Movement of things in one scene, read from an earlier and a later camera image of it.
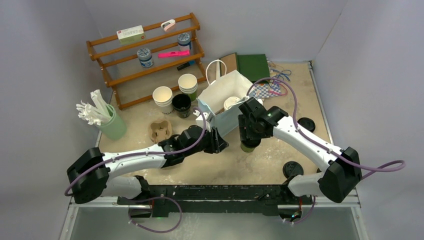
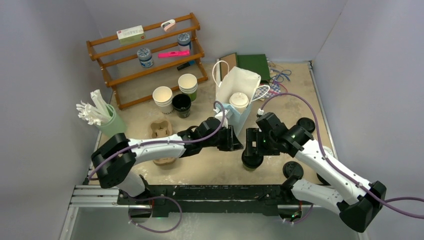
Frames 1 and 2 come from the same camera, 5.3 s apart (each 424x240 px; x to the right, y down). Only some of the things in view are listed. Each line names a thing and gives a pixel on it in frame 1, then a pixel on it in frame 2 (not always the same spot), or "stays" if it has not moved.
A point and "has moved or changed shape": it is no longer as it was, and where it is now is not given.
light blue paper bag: x=221 y=99 has moved or changed shape
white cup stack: x=163 y=96 stays
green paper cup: x=246 y=149 has moved or changed shape
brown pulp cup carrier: x=159 y=130 stays
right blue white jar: x=184 y=42 stays
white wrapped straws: x=97 y=113 stays
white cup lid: x=230 y=100 has moved or changed shape
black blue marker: x=190 y=63 stays
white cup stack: x=188 y=85 stays
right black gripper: x=243 y=126 → x=254 y=135
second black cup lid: x=307 y=123 stays
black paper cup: x=181 y=103 stays
